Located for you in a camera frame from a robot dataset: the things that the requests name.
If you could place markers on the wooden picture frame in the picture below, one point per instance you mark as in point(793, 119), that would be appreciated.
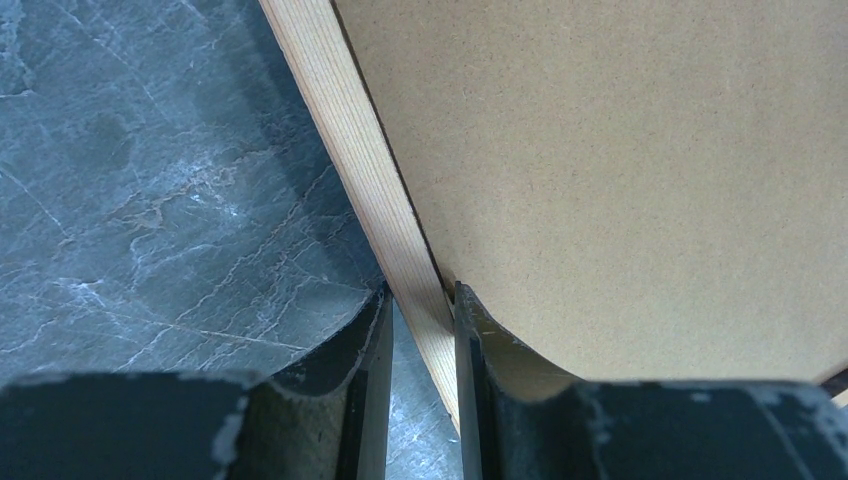
point(312, 40)

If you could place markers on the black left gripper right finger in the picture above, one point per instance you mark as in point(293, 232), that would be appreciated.
point(523, 417)

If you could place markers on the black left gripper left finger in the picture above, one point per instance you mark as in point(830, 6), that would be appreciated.
point(325, 416)

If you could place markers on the brown cardboard backing board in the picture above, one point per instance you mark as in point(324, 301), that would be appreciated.
point(635, 189)

